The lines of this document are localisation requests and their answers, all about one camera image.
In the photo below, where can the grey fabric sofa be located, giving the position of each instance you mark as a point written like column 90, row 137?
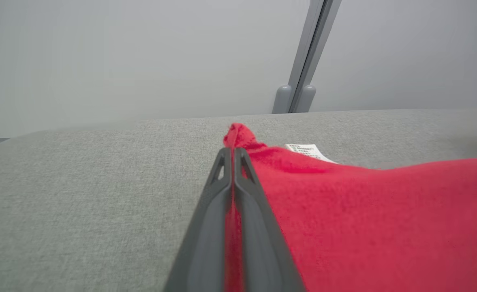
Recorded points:
column 80, row 194

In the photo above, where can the grey partition post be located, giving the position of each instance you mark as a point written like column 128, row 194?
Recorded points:
column 313, row 40

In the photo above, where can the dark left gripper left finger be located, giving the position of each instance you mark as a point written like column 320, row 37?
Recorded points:
column 206, row 235

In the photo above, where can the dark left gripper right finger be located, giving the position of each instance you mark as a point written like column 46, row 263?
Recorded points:
column 262, row 243

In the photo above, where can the grey cylindrical post bumper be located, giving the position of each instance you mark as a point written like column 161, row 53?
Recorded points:
column 282, row 99
column 308, row 99

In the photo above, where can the red white shirt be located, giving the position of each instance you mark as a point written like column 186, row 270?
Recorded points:
column 364, row 223

